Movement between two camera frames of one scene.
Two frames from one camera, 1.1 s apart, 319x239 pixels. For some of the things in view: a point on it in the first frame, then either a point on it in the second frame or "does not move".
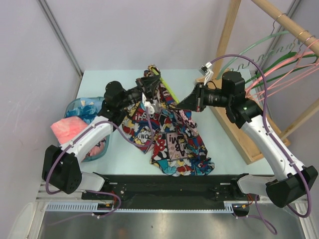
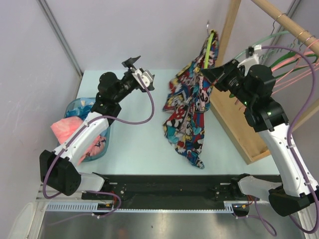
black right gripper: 195,101 → 218,76
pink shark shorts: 65,131 does not move
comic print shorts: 173,136 → 187,101
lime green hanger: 152,67 → 211,37
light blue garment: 88,108 does not move
